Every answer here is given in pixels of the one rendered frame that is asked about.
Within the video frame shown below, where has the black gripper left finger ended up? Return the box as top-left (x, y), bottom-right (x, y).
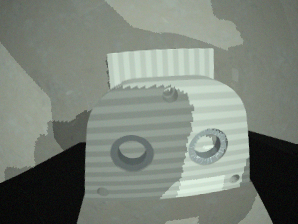
top-left (0, 141), bottom-right (86, 224)

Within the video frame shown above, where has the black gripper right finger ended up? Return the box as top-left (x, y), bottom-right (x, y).
top-left (247, 131), bottom-right (298, 224)

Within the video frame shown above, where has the grey metal plate with two round holes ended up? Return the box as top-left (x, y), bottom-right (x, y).
top-left (84, 75), bottom-right (250, 201)

